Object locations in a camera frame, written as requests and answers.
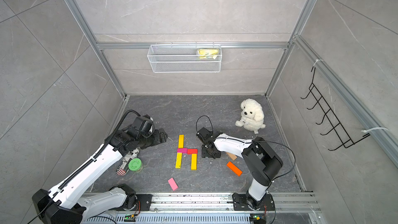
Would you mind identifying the red block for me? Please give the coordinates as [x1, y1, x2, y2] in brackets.
[187, 148, 198, 155]

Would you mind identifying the natural wood block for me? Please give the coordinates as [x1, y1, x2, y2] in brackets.
[226, 152, 237, 161]

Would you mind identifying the magenta block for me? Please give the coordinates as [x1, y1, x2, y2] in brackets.
[177, 148, 188, 153]

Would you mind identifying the lime yellow long block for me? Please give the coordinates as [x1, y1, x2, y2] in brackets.
[175, 152, 182, 169]

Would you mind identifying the orange block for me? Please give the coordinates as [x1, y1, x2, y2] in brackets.
[227, 162, 243, 176]

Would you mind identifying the pink block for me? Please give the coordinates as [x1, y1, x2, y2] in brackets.
[168, 178, 178, 191]

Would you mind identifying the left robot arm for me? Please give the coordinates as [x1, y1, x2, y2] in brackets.
[32, 110, 168, 224]

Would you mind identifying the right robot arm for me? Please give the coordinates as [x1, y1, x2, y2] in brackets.
[195, 127, 296, 212]

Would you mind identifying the green lid jar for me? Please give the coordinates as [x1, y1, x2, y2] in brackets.
[128, 158, 143, 172]

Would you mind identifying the newspaper print can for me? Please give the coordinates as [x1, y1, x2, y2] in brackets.
[116, 148, 140, 176]

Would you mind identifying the white plush dog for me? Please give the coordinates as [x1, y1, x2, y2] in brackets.
[235, 99, 266, 134]

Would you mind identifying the yellow sponge in basket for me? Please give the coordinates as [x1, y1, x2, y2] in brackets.
[197, 49, 220, 60]

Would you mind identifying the white wire basket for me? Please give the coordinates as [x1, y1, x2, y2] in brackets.
[147, 44, 222, 73]

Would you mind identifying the metal base rail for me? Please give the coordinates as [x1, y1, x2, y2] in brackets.
[83, 192, 325, 224]

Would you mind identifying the black wall hook rack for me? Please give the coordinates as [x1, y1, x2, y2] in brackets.
[300, 67, 371, 151]

